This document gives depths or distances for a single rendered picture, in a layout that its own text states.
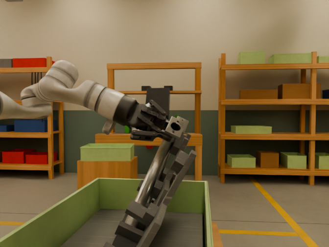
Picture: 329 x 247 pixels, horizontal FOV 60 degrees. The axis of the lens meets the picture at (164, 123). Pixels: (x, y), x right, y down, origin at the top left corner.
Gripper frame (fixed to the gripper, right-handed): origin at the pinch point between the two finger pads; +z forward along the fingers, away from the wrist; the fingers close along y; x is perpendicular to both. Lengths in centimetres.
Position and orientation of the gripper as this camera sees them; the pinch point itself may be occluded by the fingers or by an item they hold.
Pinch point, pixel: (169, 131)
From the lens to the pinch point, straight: 72.9
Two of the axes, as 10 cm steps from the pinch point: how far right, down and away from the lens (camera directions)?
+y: 3.2, -6.7, 6.7
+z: 9.1, 4.2, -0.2
